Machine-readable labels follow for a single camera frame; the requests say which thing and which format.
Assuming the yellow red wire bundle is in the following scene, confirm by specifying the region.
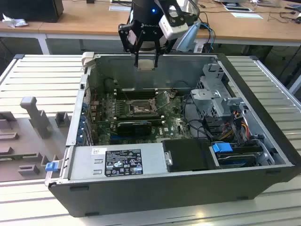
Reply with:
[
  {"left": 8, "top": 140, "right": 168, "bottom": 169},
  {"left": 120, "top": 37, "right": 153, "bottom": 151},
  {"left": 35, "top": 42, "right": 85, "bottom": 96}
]
[{"left": 221, "top": 117, "right": 250, "bottom": 140}]

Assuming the grey parts rack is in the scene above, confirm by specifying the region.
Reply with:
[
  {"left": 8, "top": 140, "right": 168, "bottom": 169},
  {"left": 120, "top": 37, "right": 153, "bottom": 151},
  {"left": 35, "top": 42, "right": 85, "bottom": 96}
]
[{"left": 0, "top": 96, "right": 72, "bottom": 182}]

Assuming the black internal cable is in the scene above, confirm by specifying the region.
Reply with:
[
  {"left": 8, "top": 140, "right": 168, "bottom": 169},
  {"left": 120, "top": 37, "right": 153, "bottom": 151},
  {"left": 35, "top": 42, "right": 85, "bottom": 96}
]
[{"left": 181, "top": 93, "right": 213, "bottom": 140}]

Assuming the black open PC case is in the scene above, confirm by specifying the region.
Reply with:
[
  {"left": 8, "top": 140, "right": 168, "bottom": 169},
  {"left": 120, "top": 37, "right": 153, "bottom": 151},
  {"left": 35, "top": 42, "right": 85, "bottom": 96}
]
[{"left": 44, "top": 51, "right": 301, "bottom": 218}]

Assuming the metal socket cover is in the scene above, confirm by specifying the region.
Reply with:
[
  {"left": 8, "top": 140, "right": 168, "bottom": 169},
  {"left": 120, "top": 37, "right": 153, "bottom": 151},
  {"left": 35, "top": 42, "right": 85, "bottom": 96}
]
[{"left": 154, "top": 90, "right": 171, "bottom": 111}]

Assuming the black desk cable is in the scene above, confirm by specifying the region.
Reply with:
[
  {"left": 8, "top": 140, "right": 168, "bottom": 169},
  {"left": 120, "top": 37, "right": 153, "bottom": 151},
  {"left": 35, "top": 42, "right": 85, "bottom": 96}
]
[{"left": 268, "top": 8, "right": 301, "bottom": 24}]

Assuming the white case latch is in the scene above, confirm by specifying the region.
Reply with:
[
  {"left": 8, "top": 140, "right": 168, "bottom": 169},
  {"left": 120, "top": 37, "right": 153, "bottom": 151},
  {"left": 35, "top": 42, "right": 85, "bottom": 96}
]
[{"left": 81, "top": 52, "right": 95, "bottom": 72}]

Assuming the black plastic shroud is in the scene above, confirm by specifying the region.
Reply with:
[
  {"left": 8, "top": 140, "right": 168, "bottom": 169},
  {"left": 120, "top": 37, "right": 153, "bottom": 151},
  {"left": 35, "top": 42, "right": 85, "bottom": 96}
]
[{"left": 162, "top": 139, "right": 212, "bottom": 172}]

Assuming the green motherboard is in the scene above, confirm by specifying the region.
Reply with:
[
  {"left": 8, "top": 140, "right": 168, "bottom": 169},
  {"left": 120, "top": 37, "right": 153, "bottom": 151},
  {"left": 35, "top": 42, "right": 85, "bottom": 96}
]
[{"left": 90, "top": 90, "right": 196, "bottom": 145}]

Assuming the crumpled white paper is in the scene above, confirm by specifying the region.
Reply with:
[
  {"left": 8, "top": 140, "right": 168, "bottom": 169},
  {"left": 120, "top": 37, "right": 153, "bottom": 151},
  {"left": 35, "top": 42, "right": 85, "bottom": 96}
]
[{"left": 1, "top": 13, "right": 29, "bottom": 29}]

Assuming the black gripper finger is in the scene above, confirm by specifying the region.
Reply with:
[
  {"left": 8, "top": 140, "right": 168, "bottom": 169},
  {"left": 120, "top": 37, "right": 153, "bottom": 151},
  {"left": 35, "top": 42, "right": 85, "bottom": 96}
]
[
  {"left": 154, "top": 35, "right": 176, "bottom": 68},
  {"left": 118, "top": 23, "right": 142, "bottom": 67}
]

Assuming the wooden desk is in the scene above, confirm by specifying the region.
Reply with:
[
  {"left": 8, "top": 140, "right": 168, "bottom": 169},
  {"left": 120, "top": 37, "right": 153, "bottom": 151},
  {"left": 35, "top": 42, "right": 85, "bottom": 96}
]
[{"left": 0, "top": 0, "right": 301, "bottom": 47}]

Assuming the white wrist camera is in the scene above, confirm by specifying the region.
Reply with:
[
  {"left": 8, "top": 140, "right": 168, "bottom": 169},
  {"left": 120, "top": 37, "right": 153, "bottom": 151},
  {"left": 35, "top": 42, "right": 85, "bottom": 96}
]
[{"left": 158, "top": 6, "right": 189, "bottom": 39}]

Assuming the silver power supply unit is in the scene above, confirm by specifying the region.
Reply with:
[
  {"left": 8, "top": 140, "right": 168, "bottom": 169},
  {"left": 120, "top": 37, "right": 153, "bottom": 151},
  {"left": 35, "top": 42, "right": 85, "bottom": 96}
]
[{"left": 69, "top": 142, "right": 174, "bottom": 181}]

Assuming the grey metal drive cage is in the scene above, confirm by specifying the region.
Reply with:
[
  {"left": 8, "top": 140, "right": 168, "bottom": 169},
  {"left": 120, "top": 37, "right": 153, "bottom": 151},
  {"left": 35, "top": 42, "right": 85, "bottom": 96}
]
[{"left": 190, "top": 63, "right": 248, "bottom": 119}]

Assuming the silver square CPU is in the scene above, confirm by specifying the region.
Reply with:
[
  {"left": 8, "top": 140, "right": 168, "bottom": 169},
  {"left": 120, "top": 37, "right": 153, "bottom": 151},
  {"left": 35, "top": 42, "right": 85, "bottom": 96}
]
[{"left": 137, "top": 59, "right": 156, "bottom": 71}]

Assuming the CPU socket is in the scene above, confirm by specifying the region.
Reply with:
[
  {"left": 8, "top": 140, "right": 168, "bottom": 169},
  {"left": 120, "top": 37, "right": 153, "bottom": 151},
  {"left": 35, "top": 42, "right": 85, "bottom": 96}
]
[{"left": 128, "top": 100, "right": 157, "bottom": 115}]

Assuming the black RAM slot bank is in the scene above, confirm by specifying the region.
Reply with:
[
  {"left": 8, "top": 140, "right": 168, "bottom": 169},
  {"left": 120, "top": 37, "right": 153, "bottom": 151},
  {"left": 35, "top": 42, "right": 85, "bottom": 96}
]
[
  {"left": 116, "top": 112, "right": 161, "bottom": 120},
  {"left": 115, "top": 88, "right": 158, "bottom": 100}
]

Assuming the pale blue teach pendant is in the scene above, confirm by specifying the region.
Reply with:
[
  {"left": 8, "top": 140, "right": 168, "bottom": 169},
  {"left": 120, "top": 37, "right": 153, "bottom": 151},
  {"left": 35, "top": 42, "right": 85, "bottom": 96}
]
[{"left": 175, "top": 21, "right": 202, "bottom": 52}]

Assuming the blue cable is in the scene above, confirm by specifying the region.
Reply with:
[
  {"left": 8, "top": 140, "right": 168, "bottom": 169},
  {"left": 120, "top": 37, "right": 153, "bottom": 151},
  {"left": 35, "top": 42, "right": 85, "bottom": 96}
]
[{"left": 199, "top": 22, "right": 216, "bottom": 52}]

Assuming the black box on desk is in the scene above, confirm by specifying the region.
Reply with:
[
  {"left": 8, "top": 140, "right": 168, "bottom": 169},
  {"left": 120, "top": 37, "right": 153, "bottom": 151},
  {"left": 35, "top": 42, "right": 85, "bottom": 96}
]
[{"left": 0, "top": 0, "right": 64, "bottom": 23}]

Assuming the black graphics card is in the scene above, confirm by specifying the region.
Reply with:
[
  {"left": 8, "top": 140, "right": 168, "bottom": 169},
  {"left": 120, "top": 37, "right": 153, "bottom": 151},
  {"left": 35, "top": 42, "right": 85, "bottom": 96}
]
[{"left": 117, "top": 121, "right": 152, "bottom": 137}]

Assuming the hard disk in blue carrier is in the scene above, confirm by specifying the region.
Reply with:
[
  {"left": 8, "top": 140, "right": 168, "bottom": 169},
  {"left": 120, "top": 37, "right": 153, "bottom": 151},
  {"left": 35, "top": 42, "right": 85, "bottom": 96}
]
[{"left": 211, "top": 142, "right": 257, "bottom": 169}]

